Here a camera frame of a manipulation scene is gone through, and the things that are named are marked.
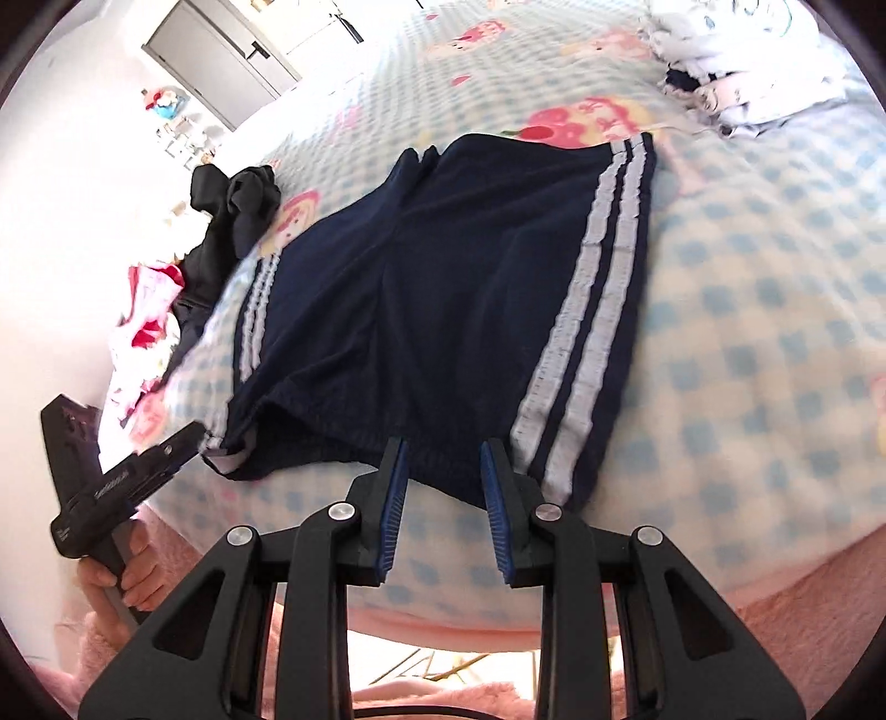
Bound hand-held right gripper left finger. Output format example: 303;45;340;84
78;436;411;720

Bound black garment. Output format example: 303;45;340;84
161;162;282;389

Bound pink fluffy blanket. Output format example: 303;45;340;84
28;498;883;720

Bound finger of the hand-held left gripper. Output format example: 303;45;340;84
135;422;207;496

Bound small colourful toy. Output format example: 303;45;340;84
142;86;189;120

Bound red and white cloth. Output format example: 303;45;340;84
104;259;188;425

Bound navy striped shorts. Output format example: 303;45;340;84
199;131;657;513

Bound person's left hand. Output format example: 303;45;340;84
76;516;171;634

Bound checkered cartoon bed sheet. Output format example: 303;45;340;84
128;0;886;632

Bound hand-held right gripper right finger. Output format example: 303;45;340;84
480;438;808;720

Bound grey door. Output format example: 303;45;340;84
142;0;302;132

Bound pile of white printed clothes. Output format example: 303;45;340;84
640;0;866;140

